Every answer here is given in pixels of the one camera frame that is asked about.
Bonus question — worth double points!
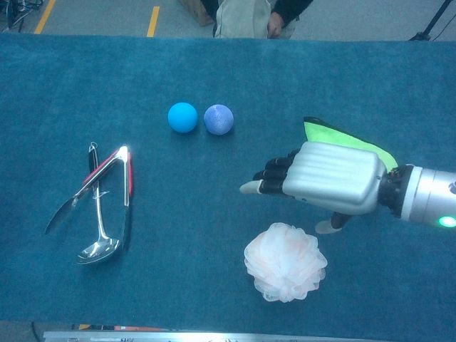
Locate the cyan ball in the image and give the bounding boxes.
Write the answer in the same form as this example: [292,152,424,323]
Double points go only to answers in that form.
[167,102,199,134]

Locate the teal carpet table cover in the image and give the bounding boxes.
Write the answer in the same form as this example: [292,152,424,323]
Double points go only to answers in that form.
[0,33,456,342]

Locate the black cable bundle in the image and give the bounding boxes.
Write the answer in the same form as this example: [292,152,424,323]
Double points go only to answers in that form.
[0,0,44,31]

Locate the aluminium rail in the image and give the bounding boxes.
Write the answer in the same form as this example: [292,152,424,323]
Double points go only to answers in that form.
[42,330,393,342]

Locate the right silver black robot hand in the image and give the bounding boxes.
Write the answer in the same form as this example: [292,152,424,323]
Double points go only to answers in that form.
[239,141,389,235]

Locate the black tripod stand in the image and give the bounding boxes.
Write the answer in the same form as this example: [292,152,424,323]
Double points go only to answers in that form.
[408,0,456,42]

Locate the steel tongs with red grips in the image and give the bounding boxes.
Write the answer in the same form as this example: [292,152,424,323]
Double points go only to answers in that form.
[45,144,135,247]

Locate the purple blue ball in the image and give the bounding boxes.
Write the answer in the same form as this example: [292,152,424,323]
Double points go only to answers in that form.
[203,104,235,136]

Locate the white mesh bath loofah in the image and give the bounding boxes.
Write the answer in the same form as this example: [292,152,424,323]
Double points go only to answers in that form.
[244,222,328,304]

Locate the green microfiber cloth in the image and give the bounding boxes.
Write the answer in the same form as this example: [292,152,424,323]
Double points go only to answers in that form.
[302,116,399,170]

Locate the cardboard box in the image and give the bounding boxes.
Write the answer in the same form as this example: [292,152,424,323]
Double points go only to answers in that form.
[177,0,217,27]

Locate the steel ladle with black handle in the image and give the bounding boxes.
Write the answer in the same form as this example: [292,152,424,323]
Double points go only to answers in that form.
[76,141,122,265]

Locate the seated person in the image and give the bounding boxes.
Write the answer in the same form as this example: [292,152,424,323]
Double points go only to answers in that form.
[212,0,314,39]

